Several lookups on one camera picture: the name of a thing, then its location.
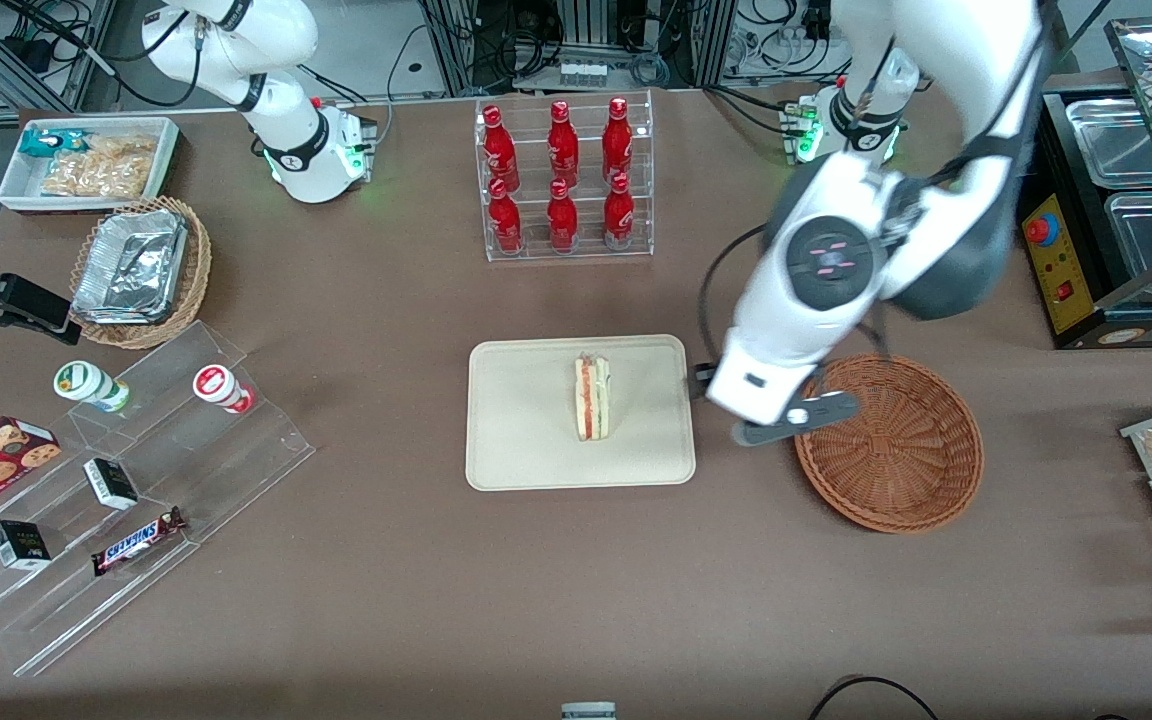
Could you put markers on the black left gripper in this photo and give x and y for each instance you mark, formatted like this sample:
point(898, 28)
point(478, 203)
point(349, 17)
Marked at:
point(711, 379)

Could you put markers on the triangle sandwich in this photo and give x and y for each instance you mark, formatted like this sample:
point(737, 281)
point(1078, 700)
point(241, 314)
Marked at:
point(593, 400)

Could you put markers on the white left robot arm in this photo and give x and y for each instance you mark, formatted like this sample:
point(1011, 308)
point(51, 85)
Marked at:
point(966, 60)

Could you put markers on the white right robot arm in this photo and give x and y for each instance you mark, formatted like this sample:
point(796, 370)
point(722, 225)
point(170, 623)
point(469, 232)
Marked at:
point(236, 60)

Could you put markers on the aluminium foil tray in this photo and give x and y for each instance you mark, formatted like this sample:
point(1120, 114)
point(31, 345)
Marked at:
point(131, 265)

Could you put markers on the light wicker basket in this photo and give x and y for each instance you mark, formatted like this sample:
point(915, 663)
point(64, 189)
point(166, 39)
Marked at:
point(196, 270)

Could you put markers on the beige plastic tray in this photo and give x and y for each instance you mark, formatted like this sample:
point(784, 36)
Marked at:
point(521, 420)

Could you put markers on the round brown wicker basket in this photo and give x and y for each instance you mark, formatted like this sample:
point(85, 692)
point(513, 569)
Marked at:
point(896, 470)

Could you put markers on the green cap yogurt bottle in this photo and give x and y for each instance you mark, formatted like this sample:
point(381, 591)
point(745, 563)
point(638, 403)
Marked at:
point(86, 383)

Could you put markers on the white rectangular bin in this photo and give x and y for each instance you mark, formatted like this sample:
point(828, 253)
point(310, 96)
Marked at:
point(21, 190)

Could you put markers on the clear bag of chips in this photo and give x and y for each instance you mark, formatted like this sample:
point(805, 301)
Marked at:
point(106, 168)

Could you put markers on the teal snack packet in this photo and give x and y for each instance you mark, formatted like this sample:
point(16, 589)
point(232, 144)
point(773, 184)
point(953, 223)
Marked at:
point(48, 142)

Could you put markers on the red soda bottle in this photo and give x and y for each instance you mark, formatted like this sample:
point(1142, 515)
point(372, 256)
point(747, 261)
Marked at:
point(617, 142)
point(500, 150)
point(563, 145)
point(562, 220)
point(619, 216)
point(506, 222)

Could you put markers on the small black box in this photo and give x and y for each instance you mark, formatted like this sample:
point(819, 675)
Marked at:
point(19, 545)
point(111, 483)

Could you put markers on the red cap yogurt bottle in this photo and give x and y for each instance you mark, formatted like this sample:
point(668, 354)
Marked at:
point(218, 386)

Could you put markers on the clear acrylic bottle rack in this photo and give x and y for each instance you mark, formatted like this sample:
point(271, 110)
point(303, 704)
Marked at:
point(536, 250)

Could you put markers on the clear acrylic stepped display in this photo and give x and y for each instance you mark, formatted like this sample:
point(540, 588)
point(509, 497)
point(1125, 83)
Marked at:
point(226, 470)

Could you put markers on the Snickers chocolate bar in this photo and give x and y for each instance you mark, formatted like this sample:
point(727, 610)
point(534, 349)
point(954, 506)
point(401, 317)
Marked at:
point(136, 542)

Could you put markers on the white power strip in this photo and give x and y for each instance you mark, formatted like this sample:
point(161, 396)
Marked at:
point(582, 72)

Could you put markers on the small grey white object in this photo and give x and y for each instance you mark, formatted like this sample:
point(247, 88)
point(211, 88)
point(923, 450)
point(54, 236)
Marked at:
point(588, 711)

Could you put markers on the red emergency stop button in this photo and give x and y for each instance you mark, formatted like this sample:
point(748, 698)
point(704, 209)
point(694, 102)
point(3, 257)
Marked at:
point(1041, 230)

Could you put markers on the black food warmer machine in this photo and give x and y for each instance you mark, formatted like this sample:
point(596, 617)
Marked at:
point(1086, 230)

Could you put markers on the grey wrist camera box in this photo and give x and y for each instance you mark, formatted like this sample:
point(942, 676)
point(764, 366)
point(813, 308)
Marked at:
point(816, 415)

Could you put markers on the aluminium frame rail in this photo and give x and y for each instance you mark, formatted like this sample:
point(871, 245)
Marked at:
point(11, 65)

